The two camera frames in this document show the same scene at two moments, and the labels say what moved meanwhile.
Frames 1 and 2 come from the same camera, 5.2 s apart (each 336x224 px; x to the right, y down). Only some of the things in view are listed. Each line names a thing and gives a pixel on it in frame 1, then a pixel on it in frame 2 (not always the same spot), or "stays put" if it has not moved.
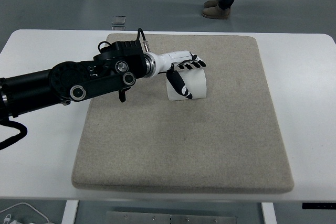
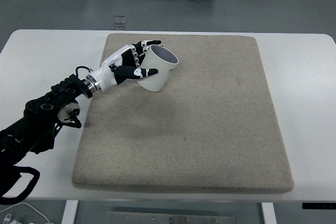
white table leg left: (70, 211) stays put
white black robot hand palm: (155, 63) to (104, 77)
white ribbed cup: (194, 80) to (163, 59)
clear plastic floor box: (118, 23) stays put
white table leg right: (269, 213) stays put
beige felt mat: (229, 141) stays put
